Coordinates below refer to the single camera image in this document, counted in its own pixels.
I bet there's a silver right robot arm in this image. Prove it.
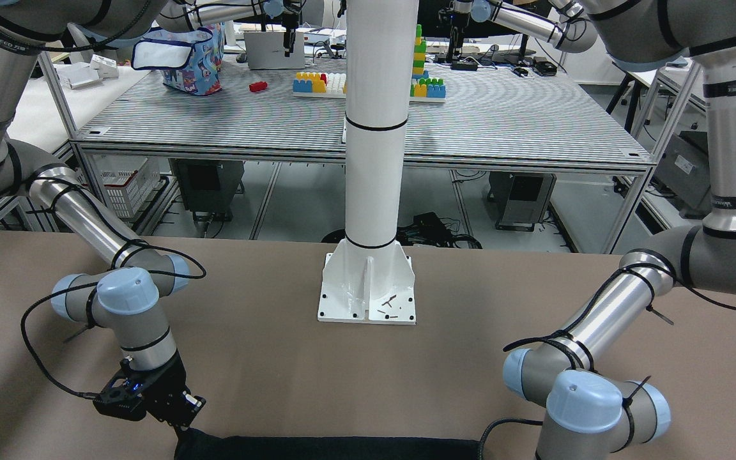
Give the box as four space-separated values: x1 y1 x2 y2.
0 1 205 431

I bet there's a colourful toy block set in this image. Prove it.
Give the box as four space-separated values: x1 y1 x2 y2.
293 24 447 103

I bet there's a black printed t-shirt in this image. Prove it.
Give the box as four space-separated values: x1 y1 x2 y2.
173 428 479 459

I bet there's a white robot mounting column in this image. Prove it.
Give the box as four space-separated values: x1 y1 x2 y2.
318 1 418 325

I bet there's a colourful fabric bag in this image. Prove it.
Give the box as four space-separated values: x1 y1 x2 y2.
131 23 224 96

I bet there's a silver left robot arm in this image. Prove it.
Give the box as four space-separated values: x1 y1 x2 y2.
503 1 736 459

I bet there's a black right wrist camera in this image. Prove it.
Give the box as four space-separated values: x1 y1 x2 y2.
93 372 147 422

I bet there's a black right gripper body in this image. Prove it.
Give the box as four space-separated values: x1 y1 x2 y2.
145 352 193 428

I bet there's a red toy block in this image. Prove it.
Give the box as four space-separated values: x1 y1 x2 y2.
249 81 268 93

